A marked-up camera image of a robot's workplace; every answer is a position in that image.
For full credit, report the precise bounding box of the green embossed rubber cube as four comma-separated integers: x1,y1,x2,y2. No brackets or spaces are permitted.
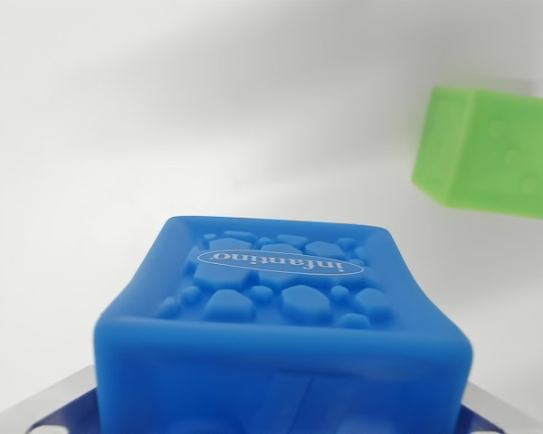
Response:
410,85,543,222

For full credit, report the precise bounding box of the blue embossed rubber cube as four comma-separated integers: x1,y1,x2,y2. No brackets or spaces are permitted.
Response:
92,215,474,434

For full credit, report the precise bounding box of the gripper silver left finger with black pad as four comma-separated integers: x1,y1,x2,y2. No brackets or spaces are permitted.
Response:
21,363,101,434

